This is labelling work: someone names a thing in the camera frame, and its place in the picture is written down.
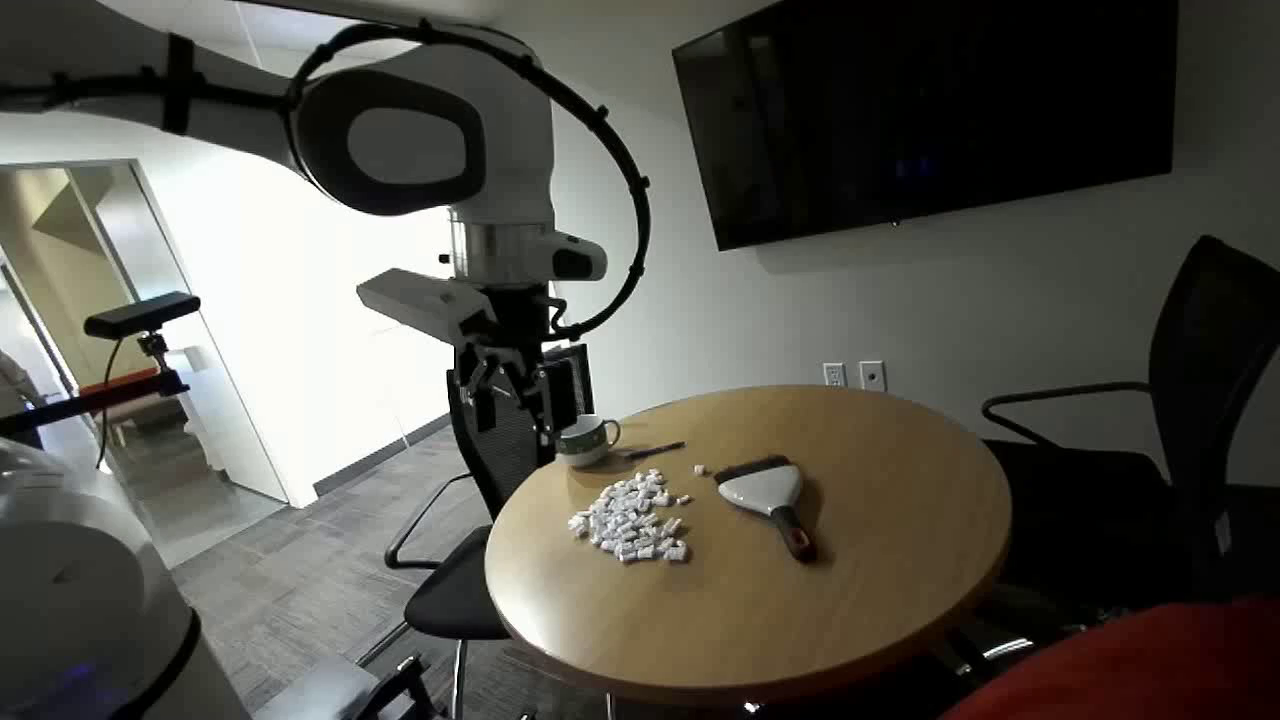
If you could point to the pile of white paper pieces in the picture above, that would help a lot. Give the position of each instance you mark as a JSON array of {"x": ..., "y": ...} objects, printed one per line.
[{"x": 624, "y": 521}]

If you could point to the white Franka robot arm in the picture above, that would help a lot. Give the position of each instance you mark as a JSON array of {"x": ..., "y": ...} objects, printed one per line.
[{"x": 504, "y": 121}]

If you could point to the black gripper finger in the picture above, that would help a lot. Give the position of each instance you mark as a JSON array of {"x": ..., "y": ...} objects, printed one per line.
[
  {"x": 488, "y": 372},
  {"x": 527, "y": 372}
]

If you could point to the white wall outlet plate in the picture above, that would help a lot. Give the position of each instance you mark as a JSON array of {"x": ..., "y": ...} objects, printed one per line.
[
  {"x": 834, "y": 372},
  {"x": 869, "y": 372}
]

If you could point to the black stereo camera on stand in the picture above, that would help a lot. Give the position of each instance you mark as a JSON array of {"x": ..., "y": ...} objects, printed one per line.
[{"x": 143, "y": 312}]

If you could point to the white hand brush black bristles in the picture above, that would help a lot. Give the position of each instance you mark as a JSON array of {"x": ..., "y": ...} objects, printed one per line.
[{"x": 761, "y": 489}]

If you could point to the black mesh office chair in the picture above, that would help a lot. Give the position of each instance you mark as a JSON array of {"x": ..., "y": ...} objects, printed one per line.
[
  {"x": 1203, "y": 347},
  {"x": 452, "y": 600}
]

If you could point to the black wall mounted television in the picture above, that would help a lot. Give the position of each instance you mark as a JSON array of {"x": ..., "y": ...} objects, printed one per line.
[{"x": 933, "y": 107}]

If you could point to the white green ceramic cup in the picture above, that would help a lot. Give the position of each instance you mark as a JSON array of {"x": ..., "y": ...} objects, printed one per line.
[{"x": 583, "y": 442}]

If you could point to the small white paper piece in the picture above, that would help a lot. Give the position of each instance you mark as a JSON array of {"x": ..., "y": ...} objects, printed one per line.
[{"x": 699, "y": 469}]

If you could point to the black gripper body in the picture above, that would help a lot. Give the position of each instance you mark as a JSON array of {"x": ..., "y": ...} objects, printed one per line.
[{"x": 511, "y": 323}]

